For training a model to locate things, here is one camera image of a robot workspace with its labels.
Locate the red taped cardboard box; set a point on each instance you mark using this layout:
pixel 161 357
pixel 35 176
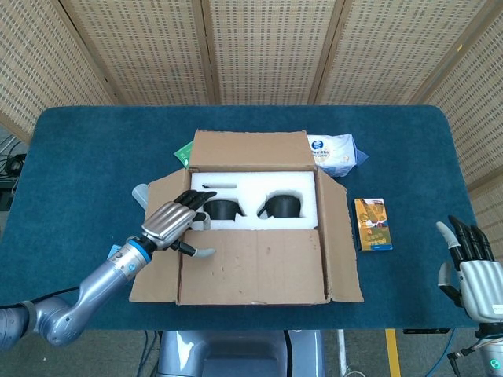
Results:
pixel 255 267

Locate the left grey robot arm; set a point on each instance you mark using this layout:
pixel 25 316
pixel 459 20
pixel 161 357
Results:
pixel 98 279

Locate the white plastic squeeze bottle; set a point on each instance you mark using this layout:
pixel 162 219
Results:
pixel 139 193

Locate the green sachet packet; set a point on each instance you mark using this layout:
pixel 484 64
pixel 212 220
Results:
pixel 184 153

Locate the orange yellow printed carton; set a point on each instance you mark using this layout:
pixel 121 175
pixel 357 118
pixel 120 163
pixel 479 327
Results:
pixel 373 224

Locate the white foam insert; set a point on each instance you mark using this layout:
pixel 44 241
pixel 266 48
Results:
pixel 251 192

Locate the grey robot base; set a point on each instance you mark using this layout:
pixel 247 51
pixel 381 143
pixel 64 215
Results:
pixel 236 353

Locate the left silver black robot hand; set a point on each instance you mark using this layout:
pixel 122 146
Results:
pixel 169 224

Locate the white blue tissue pack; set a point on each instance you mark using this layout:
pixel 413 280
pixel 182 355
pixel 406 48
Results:
pixel 334 153

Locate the black cup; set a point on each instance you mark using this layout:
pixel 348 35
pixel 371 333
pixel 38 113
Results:
pixel 222 208
pixel 285 204

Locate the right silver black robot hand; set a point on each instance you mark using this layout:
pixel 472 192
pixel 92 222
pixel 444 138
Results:
pixel 481 286

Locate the woven wooden folding screen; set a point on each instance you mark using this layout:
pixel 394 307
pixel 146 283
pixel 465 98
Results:
pixel 267 47

